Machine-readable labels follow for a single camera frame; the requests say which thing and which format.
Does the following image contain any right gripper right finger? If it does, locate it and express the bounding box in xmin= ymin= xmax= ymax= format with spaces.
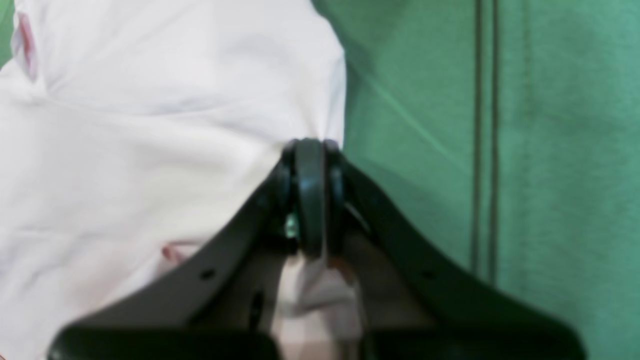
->
xmin=322 ymin=140 xmax=586 ymax=360

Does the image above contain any pink printed t-shirt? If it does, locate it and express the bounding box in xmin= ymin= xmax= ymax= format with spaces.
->
xmin=1 ymin=0 xmax=346 ymax=360

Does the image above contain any green table cloth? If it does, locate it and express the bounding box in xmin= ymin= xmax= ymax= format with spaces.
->
xmin=0 ymin=0 xmax=640 ymax=360

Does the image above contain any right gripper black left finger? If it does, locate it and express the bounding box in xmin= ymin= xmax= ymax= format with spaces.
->
xmin=47 ymin=138 xmax=326 ymax=360

